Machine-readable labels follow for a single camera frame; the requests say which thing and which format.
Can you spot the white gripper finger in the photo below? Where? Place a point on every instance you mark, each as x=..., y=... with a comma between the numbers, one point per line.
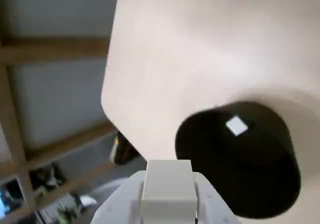
x=122, y=201
x=215, y=209

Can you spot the black orange floor item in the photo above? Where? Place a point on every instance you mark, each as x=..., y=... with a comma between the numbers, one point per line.
x=123, y=149

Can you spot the black pot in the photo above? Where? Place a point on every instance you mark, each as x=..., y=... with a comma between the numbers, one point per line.
x=250, y=174

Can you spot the wooden lattice partition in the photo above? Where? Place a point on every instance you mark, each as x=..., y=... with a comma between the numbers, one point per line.
x=50, y=51

